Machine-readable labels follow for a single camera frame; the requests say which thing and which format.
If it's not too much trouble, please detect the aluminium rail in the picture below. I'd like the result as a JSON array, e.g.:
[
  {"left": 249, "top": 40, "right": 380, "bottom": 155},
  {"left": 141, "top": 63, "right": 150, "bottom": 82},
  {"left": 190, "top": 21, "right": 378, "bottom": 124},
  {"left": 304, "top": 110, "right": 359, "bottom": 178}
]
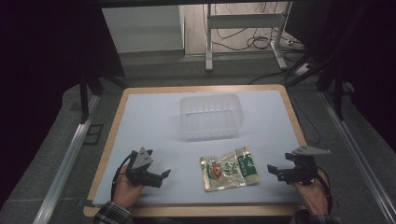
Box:
[
  {"left": 319, "top": 90, "right": 396, "bottom": 224},
  {"left": 32, "top": 94, "right": 101, "bottom": 224}
]

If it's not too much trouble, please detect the black square floor frame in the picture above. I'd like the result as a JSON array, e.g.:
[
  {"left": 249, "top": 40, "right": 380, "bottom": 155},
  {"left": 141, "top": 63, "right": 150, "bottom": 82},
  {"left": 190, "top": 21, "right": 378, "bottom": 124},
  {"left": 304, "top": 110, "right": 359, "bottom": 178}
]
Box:
[{"left": 82, "top": 123, "right": 105, "bottom": 147}]

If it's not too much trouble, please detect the white table mat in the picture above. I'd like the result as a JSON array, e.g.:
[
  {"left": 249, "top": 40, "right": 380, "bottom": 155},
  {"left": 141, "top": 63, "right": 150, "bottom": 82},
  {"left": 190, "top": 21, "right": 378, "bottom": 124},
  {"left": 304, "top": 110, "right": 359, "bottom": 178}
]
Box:
[{"left": 92, "top": 90, "right": 303, "bottom": 206}]

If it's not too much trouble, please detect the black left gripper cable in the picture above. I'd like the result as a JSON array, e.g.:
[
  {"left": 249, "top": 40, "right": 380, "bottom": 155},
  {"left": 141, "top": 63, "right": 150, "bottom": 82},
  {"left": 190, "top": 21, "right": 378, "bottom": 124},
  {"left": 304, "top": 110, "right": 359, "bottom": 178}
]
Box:
[{"left": 110, "top": 153, "right": 135, "bottom": 202}]

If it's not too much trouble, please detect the white metal desk frame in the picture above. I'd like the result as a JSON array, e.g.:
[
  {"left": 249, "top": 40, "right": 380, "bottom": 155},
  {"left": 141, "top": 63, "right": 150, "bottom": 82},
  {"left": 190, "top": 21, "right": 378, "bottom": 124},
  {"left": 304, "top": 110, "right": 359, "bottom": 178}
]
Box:
[{"left": 205, "top": 1, "right": 294, "bottom": 73}]

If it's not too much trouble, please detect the black floor cables bundle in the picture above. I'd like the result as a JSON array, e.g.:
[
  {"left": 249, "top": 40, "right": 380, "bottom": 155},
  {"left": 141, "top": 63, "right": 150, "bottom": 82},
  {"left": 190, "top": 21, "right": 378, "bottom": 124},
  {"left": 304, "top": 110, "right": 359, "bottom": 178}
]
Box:
[{"left": 202, "top": 2, "right": 304, "bottom": 54}]

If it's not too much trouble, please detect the black metal stand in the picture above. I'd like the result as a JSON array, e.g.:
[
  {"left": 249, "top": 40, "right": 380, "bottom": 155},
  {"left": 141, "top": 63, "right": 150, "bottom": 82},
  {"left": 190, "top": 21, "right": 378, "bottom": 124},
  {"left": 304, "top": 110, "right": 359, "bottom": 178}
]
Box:
[
  {"left": 285, "top": 46, "right": 356, "bottom": 121},
  {"left": 78, "top": 69, "right": 129, "bottom": 124}
]

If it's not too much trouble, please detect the white power strip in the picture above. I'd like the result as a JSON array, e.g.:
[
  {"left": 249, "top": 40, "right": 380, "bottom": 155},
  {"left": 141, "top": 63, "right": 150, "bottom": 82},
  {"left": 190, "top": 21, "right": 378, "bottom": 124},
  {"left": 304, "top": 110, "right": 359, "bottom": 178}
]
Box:
[{"left": 293, "top": 63, "right": 313, "bottom": 77}]

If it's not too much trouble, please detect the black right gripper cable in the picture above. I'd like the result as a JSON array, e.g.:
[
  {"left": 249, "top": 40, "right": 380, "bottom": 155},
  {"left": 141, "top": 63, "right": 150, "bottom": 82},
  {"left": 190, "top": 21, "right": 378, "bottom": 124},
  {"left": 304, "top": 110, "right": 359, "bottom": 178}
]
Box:
[{"left": 316, "top": 165, "right": 333, "bottom": 217}]

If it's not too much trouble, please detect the person's right hand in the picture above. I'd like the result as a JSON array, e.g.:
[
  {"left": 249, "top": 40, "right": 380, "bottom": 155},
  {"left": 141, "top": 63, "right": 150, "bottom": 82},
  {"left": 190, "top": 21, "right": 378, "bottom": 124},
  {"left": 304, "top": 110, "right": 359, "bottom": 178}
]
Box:
[{"left": 291, "top": 170, "right": 330, "bottom": 217}]

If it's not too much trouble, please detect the dark curtain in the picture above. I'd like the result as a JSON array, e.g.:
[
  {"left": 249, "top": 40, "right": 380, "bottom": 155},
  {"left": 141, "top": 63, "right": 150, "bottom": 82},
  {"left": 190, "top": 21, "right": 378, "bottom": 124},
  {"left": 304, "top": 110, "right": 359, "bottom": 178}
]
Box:
[
  {"left": 284, "top": 0, "right": 396, "bottom": 146},
  {"left": 0, "top": 0, "right": 126, "bottom": 208}
]

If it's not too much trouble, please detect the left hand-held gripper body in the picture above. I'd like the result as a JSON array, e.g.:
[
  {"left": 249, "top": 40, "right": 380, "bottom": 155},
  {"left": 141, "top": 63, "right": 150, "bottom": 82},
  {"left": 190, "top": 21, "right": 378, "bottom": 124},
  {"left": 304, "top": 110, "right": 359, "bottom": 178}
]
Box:
[{"left": 125, "top": 147, "right": 163, "bottom": 188}]

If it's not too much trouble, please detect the clear plastic container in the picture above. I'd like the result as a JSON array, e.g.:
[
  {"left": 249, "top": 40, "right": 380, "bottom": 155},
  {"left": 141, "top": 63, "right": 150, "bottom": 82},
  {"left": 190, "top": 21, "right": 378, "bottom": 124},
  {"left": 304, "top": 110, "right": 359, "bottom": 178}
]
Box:
[{"left": 178, "top": 92, "right": 244, "bottom": 142}]

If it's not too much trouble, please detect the golden green snack packet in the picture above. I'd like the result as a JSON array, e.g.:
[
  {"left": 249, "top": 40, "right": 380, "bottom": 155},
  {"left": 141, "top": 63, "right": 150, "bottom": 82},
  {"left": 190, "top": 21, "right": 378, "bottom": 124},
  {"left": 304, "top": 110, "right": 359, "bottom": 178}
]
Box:
[{"left": 199, "top": 146, "right": 262, "bottom": 193}]

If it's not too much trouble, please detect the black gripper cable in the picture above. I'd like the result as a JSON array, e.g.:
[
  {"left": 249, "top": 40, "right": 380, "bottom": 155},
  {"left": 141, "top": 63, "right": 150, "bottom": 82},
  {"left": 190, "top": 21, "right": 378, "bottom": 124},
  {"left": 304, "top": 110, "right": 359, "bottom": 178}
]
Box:
[
  {"left": 316, "top": 165, "right": 333, "bottom": 217},
  {"left": 110, "top": 153, "right": 135, "bottom": 202}
]

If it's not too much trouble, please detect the white wall panel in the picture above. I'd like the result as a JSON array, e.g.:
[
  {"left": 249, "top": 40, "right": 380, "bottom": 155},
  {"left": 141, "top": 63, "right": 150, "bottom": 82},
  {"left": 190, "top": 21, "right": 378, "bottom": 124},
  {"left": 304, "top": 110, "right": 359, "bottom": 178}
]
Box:
[{"left": 101, "top": 5, "right": 185, "bottom": 54}]

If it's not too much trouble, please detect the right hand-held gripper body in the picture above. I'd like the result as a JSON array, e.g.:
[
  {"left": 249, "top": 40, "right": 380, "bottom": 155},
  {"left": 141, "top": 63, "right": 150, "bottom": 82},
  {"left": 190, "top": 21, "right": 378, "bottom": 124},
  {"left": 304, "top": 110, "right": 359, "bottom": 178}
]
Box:
[{"left": 279, "top": 145, "right": 332, "bottom": 187}]

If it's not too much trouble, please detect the person's left hand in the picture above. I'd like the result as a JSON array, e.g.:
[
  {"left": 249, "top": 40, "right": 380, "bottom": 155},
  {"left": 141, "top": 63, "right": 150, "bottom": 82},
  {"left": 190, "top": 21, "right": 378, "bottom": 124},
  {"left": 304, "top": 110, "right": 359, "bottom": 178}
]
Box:
[{"left": 112, "top": 164, "right": 145, "bottom": 209}]

